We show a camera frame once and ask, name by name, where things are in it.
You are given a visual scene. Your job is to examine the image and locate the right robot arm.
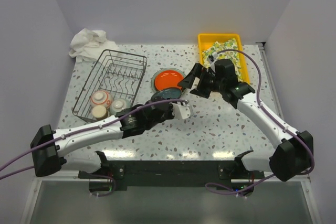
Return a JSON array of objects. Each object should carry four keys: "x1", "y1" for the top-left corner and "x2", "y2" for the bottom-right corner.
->
[{"x1": 178, "y1": 59, "x2": 314, "y2": 182}]

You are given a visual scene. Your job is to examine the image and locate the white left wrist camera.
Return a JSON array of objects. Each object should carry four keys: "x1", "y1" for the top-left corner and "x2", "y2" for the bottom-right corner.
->
[{"x1": 172, "y1": 103, "x2": 193, "y2": 120}]

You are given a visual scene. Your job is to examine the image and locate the light green floral plate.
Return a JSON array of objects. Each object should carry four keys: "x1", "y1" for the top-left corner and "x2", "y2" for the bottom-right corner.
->
[{"x1": 151, "y1": 68, "x2": 186, "y2": 92}]

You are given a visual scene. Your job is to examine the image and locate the beige brown cup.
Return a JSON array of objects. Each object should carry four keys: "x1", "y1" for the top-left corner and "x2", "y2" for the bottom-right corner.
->
[{"x1": 91, "y1": 105, "x2": 109, "y2": 120}]

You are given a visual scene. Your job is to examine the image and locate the light green bowl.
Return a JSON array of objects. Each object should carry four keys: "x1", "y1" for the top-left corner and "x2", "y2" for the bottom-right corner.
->
[{"x1": 109, "y1": 98, "x2": 130, "y2": 115}]

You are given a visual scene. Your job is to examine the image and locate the lemon print cloth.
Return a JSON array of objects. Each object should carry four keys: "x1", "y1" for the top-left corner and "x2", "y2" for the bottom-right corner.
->
[{"x1": 202, "y1": 38, "x2": 243, "y2": 81}]

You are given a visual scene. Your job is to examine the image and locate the aluminium frame rail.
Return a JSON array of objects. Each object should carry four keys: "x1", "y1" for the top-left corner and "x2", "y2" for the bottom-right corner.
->
[{"x1": 256, "y1": 40, "x2": 322, "y2": 224}]

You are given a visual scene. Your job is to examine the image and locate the dark teal plate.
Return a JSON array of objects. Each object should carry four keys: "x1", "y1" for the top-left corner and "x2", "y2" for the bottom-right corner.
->
[{"x1": 151, "y1": 87, "x2": 182, "y2": 101}]

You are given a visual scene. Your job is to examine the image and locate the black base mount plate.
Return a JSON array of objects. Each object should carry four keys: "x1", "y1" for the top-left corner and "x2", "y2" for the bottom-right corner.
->
[{"x1": 78, "y1": 161, "x2": 264, "y2": 191}]

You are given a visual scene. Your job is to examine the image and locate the black wire dish rack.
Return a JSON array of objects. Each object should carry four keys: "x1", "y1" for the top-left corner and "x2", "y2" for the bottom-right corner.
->
[{"x1": 72, "y1": 49, "x2": 148, "y2": 123}]

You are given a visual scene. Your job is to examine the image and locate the white crumpled towel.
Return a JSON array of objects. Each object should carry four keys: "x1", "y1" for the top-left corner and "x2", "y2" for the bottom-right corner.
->
[{"x1": 69, "y1": 28, "x2": 119, "y2": 62}]

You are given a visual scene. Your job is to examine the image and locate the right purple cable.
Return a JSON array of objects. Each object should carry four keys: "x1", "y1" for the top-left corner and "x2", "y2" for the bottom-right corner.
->
[{"x1": 205, "y1": 49, "x2": 315, "y2": 197}]

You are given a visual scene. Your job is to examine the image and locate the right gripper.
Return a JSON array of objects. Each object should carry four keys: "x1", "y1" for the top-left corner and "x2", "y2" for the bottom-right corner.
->
[{"x1": 177, "y1": 63, "x2": 224, "y2": 99}]

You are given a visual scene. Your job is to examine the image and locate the yellow plastic bin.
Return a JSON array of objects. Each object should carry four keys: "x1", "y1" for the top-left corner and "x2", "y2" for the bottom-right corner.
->
[{"x1": 198, "y1": 34, "x2": 249, "y2": 83}]

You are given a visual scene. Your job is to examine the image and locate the orange plate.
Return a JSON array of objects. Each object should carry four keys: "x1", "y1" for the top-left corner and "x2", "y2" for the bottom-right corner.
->
[{"x1": 154, "y1": 69, "x2": 184, "y2": 91}]

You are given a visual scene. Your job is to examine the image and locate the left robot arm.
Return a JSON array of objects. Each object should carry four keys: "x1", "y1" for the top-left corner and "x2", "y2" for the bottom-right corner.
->
[{"x1": 30, "y1": 100, "x2": 177, "y2": 177}]

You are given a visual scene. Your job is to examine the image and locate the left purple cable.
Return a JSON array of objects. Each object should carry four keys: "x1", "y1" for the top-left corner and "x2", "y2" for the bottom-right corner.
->
[{"x1": 0, "y1": 99, "x2": 190, "y2": 197}]

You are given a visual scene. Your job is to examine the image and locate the white red patterned bowl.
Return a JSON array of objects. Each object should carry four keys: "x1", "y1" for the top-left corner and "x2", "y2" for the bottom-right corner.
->
[{"x1": 90, "y1": 90, "x2": 112, "y2": 109}]

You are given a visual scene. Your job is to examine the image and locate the purple cable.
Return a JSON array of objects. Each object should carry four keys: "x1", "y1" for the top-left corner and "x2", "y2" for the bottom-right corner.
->
[
  {"x1": 205, "y1": 49, "x2": 315, "y2": 197},
  {"x1": 0, "y1": 99, "x2": 190, "y2": 197}
]

